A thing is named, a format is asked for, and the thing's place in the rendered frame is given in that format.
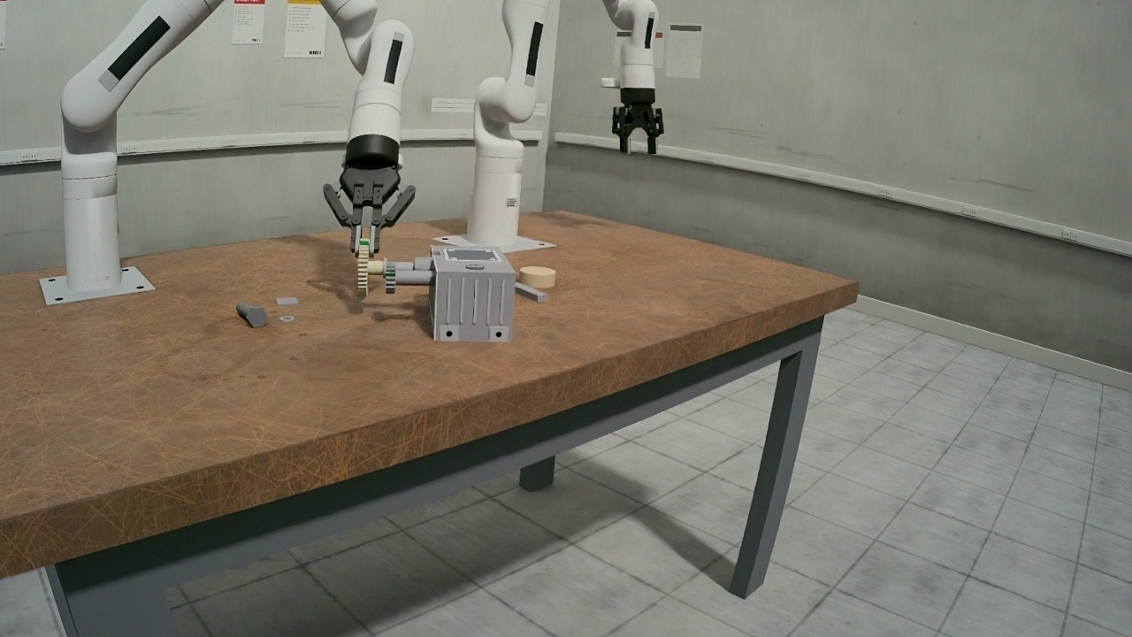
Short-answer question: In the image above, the beige short cylinder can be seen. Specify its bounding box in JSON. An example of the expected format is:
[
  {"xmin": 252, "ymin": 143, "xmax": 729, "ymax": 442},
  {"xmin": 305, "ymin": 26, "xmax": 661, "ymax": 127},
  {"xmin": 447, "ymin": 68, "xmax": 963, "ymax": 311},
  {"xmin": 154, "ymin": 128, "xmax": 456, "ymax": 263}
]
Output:
[{"xmin": 518, "ymin": 266, "xmax": 555, "ymax": 289}]

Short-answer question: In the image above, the cream gear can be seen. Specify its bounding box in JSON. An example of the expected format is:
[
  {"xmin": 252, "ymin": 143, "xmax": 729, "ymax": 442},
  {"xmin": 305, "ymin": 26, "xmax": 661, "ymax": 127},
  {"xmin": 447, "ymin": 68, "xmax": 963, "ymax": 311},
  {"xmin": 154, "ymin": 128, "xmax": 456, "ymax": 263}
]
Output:
[{"xmin": 358, "ymin": 239, "xmax": 415, "ymax": 296}]

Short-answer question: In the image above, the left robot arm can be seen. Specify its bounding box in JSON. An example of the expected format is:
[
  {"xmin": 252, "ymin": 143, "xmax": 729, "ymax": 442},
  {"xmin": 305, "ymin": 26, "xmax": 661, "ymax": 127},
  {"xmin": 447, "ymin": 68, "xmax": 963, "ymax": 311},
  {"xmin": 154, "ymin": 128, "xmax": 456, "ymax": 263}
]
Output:
[{"xmin": 468, "ymin": 0, "xmax": 659, "ymax": 246}]

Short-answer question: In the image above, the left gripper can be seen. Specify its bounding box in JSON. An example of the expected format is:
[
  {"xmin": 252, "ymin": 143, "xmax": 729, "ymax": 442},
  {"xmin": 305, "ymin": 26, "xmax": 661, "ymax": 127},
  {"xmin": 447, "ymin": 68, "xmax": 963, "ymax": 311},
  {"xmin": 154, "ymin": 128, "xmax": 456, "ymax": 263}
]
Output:
[{"xmin": 612, "ymin": 88, "xmax": 664, "ymax": 155}]

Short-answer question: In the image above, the grey engine case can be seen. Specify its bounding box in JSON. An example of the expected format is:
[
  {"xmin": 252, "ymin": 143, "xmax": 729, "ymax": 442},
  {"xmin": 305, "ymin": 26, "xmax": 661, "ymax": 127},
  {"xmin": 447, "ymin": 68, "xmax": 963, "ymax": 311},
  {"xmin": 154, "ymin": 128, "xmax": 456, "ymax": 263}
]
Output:
[{"xmin": 386, "ymin": 246, "xmax": 516, "ymax": 342}]

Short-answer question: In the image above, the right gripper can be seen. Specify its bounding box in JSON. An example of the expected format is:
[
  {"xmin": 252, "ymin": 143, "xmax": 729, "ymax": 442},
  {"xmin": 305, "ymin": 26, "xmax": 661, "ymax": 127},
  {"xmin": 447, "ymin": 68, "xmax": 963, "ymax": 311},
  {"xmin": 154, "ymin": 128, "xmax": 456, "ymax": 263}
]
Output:
[{"xmin": 323, "ymin": 134, "xmax": 415, "ymax": 258}]

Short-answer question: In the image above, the grey hex bolt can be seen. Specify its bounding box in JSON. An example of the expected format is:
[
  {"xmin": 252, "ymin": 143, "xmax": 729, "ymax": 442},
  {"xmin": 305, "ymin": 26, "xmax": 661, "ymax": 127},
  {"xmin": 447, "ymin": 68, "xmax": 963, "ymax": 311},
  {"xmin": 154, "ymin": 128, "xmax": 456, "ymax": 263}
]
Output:
[{"xmin": 235, "ymin": 302, "xmax": 268, "ymax": 328}]

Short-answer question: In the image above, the grey rectangular bar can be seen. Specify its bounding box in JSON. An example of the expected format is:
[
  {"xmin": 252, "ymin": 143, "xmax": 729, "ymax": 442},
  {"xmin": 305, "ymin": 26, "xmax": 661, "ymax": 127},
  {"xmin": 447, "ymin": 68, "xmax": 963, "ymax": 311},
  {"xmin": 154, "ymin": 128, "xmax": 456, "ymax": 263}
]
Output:
[{"xmin": 515, "ymin": 282, "xmax": 547, "ymax": 303}]

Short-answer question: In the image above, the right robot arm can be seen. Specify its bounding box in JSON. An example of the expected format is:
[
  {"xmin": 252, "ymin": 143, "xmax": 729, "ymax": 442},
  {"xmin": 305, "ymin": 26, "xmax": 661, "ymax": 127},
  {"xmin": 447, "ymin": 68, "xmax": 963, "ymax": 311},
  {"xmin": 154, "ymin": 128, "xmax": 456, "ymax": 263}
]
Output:
[{"xmin": 60, "ymin": 0, "xmax": 415, "ymax": 291}]

